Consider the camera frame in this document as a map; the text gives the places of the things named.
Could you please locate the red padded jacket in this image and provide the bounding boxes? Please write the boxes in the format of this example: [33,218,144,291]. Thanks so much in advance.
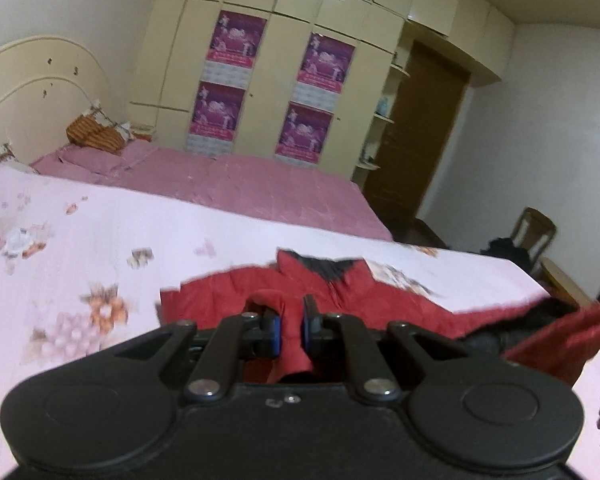
[160,250,600,385]

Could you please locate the dark clothes on chair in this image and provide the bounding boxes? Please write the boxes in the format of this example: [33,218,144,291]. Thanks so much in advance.
[480,237,532,272]

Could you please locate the pink checked bed cover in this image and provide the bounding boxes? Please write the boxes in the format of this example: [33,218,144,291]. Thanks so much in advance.
[31,140,392,242]

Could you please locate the wooden table edge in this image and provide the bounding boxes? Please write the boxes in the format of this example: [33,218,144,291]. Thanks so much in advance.
[539,257,596,308]

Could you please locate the cream corner shelf unit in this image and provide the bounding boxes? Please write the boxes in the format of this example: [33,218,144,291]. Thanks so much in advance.
[351,32,413,191]

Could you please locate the bottom right purple poster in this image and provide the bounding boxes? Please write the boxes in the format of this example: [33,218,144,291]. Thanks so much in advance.
[274,103,332,165]

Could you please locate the purple poster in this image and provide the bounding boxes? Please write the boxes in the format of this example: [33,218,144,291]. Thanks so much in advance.
[274,103,332,165]
[297,32,355,93]
[206,10,268,70]
[189,81,245,142]

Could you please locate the white floral bed sheet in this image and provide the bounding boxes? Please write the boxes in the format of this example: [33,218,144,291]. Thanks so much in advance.
[0,167,600,479]

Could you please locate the wooden chair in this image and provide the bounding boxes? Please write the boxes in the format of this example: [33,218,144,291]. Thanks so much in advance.
[510,207,557,266]

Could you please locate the bottom left purple poster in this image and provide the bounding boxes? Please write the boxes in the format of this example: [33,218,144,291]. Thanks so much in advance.
[189,81,245,142]

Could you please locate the brown wooden door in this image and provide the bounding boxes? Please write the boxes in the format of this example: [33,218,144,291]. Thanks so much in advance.
[363,42,470,234]

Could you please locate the top right purple poster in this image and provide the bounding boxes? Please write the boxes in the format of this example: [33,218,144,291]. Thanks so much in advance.
[297,32,355,93]

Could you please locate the cream wardrobe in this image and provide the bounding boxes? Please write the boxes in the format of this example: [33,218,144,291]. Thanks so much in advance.
[128,0,515,178]

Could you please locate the top left purple poster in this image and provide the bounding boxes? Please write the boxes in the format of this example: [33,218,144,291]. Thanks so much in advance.
[206,10,268,70]

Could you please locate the cream curved headboard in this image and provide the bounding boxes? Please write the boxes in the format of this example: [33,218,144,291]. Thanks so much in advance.
[0,36,114,164]

